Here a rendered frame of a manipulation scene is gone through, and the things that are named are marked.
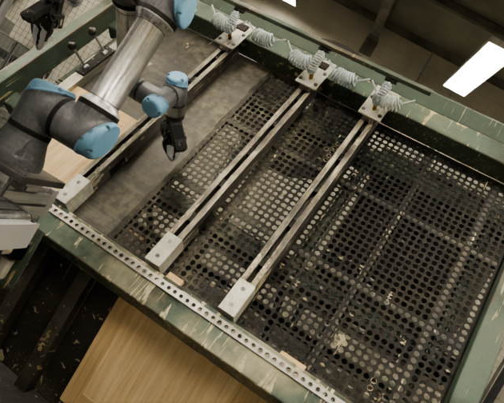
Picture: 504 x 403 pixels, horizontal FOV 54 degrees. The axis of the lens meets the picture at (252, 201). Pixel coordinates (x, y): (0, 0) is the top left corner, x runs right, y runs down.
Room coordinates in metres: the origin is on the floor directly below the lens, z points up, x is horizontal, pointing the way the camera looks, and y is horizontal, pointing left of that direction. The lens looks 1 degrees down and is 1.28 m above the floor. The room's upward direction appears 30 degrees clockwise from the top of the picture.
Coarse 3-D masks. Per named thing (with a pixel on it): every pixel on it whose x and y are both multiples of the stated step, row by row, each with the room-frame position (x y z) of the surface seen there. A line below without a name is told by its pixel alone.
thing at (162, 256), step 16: (320, 48) 2.03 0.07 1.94; (304, 80) 2.11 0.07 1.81; (320, 80) 2.12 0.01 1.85; (304, 96) 2.11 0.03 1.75; (288, 112) 2.05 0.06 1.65; (272, 128) 2.03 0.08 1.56; (256, 144) 1.97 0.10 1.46; (272, 144) 2.02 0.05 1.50; (240, 160) 1.90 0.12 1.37; (256, 160) 1.95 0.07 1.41; (224, 176) 1.85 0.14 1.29; (240, 176) 1.88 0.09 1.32; (208, 192) 1.80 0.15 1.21; (224, 192) 1.81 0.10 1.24; (192, 208) 1.76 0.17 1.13; (208, 208) 1.77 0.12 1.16; (176, 224) 1.72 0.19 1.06; (192, 224) 1.72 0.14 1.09; (160, 240) 1.68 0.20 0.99; (176, 240) 1.69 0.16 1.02; (160, 256) 1.65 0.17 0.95; (176, 256) 1.71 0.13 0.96; (160, 272) 1.66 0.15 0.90
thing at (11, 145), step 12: (12, 120) 1.27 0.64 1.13; (0, 132) 1.27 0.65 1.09; (12, 132) 1.26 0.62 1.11; (24, 132) 1.27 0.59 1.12; (0, 144) 1.25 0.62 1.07; (12, 144) 1.25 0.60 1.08; (24, 144) 1.27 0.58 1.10; (36, 144) 1.29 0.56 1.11; (48, 144) 1.33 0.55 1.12; (0, 156) 1.25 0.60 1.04; (12, 156) 1.25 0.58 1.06; (24, 156) 1.28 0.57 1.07; (36, 156) 1.29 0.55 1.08; (24, 168) 1.27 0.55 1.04; (36, 168) 1.30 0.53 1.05
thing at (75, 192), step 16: (224, 32) 2.26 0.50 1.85; (240, 32) 2.26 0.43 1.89; (224, 48) 2.23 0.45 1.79; (208, 64) 2.20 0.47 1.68; (224, 64) 2.25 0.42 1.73; (192, 80) 2.13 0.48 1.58; (208, 80) 2.19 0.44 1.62; (192, 96) 2.14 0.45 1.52; (144, 128) 1.96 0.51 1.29; (128, 144) 1.91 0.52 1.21; (144, 144) 2.00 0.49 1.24; (96, 160) 1.86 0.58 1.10; (112, 160) 1.86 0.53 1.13; (80, 176) 1.81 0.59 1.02; (96, 176) 1.82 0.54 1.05; (64, 192) 1.77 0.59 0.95; (80, 192) 1.78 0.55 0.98
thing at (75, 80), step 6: (114, 42) 2.28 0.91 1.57; (114, 48) 2.26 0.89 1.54; (108, 60) 2.23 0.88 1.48; (102, 66) 2.22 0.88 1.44; (90, 72) 2.17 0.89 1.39; (96, 72) 2.20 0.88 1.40; (66, 78) 2.13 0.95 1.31; (72, 78) 2.13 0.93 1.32; (78, 78) 2.14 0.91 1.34; (84, 78) 2.15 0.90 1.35; (90, 78) 2.19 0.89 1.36; (60, 84) 2.11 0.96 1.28; (66, 84) 2.11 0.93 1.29; (72, 84) 2.11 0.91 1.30; (78, 84) 2.14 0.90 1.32; (84, 84) 2.17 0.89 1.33
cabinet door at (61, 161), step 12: (120, 120) 2.04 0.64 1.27; (132, 120) 2.05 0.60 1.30; (120, 132) 2.01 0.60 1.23; (60, 144) 1.96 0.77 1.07; (48, 156) 1.92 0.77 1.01; (60, 156) 1.93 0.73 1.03; (72, 156) 1.93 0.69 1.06; (48, 168) 1.89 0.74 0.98; (60, 168) 1.90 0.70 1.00; (72, 168) 1.90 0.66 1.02
